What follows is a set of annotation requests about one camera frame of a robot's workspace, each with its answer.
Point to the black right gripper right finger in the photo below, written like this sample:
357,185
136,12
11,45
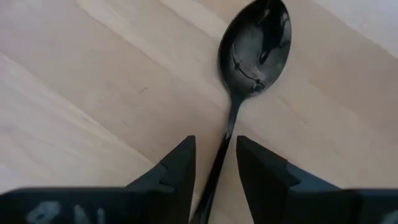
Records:
267,186

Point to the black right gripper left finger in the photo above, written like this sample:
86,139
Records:
180,174

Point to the black metal spoon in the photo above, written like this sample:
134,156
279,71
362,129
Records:
255,53

